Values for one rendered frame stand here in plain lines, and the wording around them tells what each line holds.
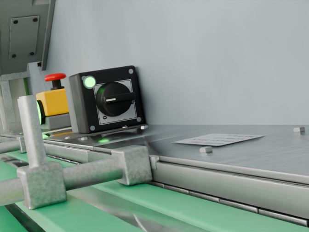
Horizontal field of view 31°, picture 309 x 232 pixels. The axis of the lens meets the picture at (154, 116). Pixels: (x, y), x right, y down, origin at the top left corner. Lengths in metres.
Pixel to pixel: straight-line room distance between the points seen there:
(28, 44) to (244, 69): 0.76
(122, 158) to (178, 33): 0.26
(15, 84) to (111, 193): 1.11
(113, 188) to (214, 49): 0.21
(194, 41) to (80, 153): 0.17
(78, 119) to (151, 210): 0.43
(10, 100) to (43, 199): 1.12
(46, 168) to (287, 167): 0.17
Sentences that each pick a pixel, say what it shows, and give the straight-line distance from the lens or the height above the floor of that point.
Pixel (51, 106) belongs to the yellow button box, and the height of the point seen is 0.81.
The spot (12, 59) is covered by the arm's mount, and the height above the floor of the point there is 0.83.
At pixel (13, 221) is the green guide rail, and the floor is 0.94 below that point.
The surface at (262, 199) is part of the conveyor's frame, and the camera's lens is 0.27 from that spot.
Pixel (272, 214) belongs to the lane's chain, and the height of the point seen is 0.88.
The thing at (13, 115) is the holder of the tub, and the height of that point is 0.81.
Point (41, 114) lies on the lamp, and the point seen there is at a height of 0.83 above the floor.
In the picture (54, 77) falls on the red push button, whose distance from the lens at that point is 1.01.
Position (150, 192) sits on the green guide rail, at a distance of 0.35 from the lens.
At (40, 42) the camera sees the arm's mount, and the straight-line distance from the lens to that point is 1.21.
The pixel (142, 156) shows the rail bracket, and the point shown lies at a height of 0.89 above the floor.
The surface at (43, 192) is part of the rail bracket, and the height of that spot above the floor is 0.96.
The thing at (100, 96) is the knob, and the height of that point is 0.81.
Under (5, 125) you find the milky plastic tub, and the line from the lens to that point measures 1.47.
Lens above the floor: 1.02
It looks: 22 degrees down
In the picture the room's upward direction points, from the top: 101 degrees counter-clockwise
